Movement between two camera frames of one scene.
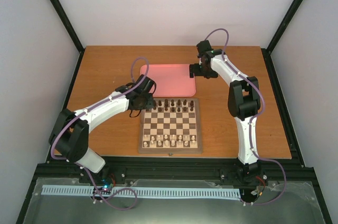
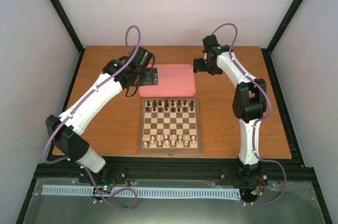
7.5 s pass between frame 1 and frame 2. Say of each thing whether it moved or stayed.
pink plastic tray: stayed
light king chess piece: stayed
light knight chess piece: stayed
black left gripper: moved
